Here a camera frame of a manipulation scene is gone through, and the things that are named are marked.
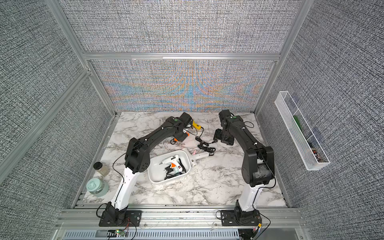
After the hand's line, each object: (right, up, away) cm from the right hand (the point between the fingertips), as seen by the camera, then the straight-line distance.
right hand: (221, 136), depth 90 cm
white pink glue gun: (-17, -13, +2) cm, 21 cm away
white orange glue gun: (-28, -15, -3) cm, 32 cm away
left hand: (-24, +1, +8) cm, 25 cm away
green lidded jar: (-65, -24, -15) cm, 71 cm away
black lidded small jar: (-68, -18, -7) cm, 71 cm away
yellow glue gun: (-14, +7, +20) cm, 26 cm away
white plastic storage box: (-31, -18, -1) cm, 36 cm away
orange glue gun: (-22, +3, -2) cm, 22 cm away
